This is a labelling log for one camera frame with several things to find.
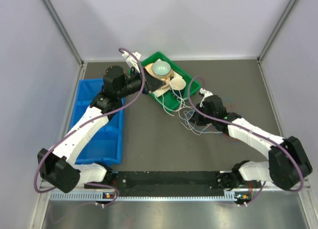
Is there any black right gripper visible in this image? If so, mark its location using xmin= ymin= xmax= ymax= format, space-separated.
xmin=190 ymin=103 xmax=216 ymax=126

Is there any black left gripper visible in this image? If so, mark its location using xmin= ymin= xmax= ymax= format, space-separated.
xmin=117 ymin=66 xmax=165 ymax=99

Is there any blue cable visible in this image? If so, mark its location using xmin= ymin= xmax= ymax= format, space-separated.
xmin=186 ymin=96 xmax=241 ymax=145

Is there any white cable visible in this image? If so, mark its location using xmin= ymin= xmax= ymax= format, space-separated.
xmin=155 ymin=83 xmax=224 ymax=137

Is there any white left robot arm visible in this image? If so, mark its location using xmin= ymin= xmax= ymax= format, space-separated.
xmin=33 ymin=48 xmax=164 ymax=193

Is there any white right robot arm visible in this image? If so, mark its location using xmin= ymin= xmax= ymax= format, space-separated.
xmin=190 ymin=88 xmax=313 ymax=191

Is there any green plastic tray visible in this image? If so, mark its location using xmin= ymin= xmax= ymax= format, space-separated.
xmin=141 ymin=52 xmax=193 ymax=110

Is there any light teal bowl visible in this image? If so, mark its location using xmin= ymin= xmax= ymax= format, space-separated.
xmin=151 ymin=61 xmax=171 ymax=76

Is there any beige patterned bowl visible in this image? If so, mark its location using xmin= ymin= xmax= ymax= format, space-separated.
xmin=145 ymin=63 xmax=174 ymax=81

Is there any dark green mug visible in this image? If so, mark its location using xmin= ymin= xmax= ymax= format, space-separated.
xmin=169 ymin=77 xmax=186 ymax=98

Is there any blue plastic bin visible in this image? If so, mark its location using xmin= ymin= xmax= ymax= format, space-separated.
xmin=69 ymin=78 xmax=124 ymax=166

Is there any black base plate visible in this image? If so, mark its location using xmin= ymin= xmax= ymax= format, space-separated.
xmin=84 ymin=170 xmax=251 ymax=197

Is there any grey slotted cable duct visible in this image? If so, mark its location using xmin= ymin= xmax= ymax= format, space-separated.
xmin=50 ymin=191 xmax=237 ymax=202

